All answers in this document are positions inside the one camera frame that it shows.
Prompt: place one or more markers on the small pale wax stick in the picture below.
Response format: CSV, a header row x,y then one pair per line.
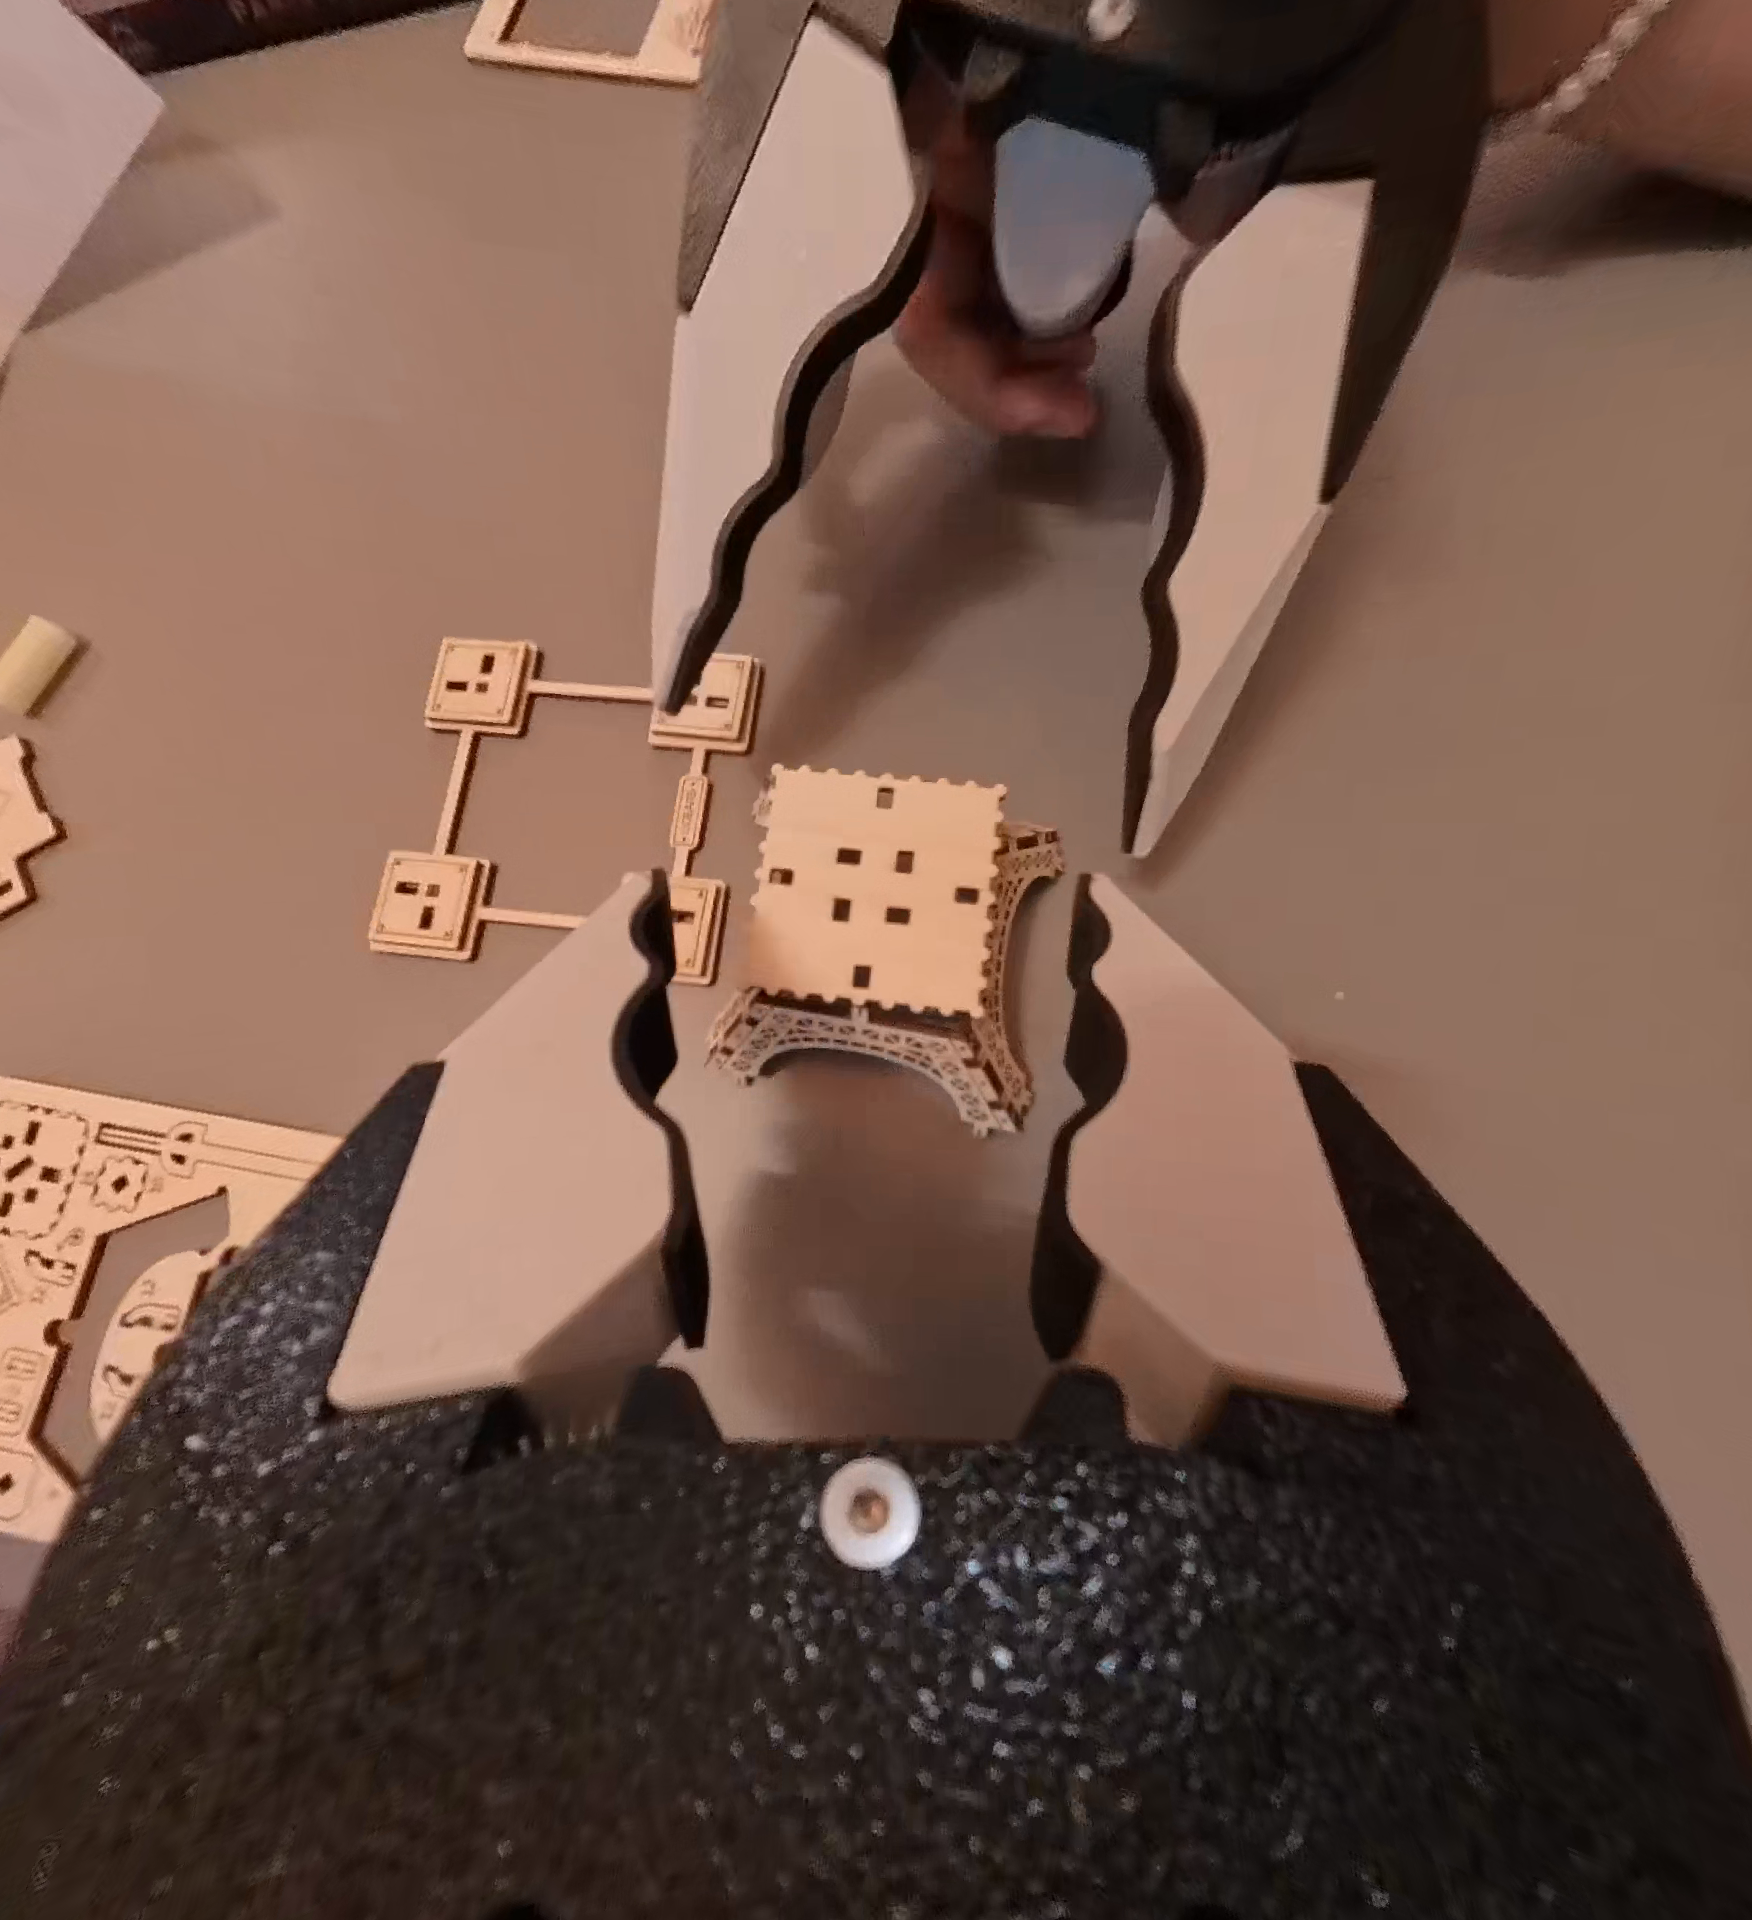
x,y
25,663

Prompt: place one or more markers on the wooden tower arch base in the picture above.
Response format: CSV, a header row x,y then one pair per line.
x,y
875,1043

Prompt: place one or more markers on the grey desk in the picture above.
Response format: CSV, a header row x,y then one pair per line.
x,y
1566,750

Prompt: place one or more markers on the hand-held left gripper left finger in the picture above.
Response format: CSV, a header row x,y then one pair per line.
x,y
517,1200

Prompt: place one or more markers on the person's right hand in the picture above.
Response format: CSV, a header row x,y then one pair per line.
x,y
1011,384

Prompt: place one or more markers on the wooden part sheet with cutouts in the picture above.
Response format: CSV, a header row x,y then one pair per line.
x,y
6,1200

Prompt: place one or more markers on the wooden part sheet frame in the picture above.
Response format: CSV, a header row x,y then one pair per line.
x,y
487,36

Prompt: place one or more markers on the wooden four-pad foot frame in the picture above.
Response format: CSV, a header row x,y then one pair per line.
x,y
425,907

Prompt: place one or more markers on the purple puzzle box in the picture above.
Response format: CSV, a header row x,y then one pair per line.
x,y
260,23

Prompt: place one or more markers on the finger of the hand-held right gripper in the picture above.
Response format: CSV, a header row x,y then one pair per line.
x,y
786,271
1267,450

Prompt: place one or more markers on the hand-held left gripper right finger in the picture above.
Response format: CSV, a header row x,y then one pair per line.
x,y
1221,1215

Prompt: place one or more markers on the square slotted wooden platform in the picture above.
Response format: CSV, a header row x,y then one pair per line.
x,y
875,885

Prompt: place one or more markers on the folded paper instruction sheet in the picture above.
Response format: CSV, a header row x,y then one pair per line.
x,y
6,180

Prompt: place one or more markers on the person's right forearm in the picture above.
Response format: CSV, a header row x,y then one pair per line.
x,y
1716,104

